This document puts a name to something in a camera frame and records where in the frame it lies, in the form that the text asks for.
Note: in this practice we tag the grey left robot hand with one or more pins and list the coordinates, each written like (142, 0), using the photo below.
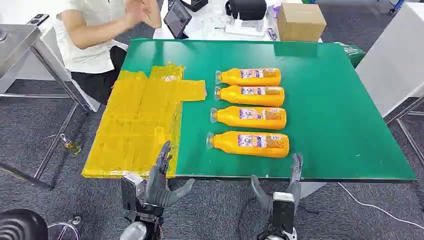
(156, 190)

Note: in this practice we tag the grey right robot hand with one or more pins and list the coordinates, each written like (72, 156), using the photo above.
(296, 185)

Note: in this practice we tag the person's right hand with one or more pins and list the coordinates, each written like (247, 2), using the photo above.
(144, 11)

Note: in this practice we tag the orange drink bottle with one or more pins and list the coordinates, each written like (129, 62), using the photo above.
(232, 96)
(232, 120)
(228, 145)
(232, 78)

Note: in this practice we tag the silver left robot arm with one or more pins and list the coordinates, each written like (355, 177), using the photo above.
(134, 231)

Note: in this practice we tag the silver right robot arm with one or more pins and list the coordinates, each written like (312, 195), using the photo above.
(276, 237)

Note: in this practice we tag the black tablet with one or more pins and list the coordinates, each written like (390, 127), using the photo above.
(177, 18)

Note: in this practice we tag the black flat device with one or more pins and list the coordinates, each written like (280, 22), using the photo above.
(197, 4)

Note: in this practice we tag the white desk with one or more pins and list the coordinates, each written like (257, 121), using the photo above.
(208, 23)

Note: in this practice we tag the yellow plastic sheet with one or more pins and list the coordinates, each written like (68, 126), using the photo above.
(132, 126)

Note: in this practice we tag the person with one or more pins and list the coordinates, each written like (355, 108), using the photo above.
(86, 56)

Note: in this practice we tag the green table mat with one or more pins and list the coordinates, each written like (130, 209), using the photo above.
(331, 116)

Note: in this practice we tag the small glass bottle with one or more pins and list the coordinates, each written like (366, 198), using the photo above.
(72, 145)

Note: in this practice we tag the black bag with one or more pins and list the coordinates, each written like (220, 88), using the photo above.
(246, 9)

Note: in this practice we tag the black smartphone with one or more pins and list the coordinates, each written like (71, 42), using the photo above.
(37, 19)

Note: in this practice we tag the steel table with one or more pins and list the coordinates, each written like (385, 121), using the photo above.
(16, 43)

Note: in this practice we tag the black ribbed round object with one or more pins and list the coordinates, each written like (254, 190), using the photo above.
(20, 225)

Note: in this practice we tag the green bag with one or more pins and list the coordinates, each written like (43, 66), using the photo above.
(354, 54)

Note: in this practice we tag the brown cardboard box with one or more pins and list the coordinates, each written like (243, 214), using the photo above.
(299, 23)

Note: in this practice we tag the white side table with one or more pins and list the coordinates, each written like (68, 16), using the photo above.
(391, 59)

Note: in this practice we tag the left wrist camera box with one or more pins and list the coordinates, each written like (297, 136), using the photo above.
(130, 192)

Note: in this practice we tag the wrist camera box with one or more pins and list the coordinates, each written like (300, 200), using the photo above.
(283, 212)
(130, 192)

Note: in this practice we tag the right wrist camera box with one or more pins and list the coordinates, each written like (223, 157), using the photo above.
(283, 212)

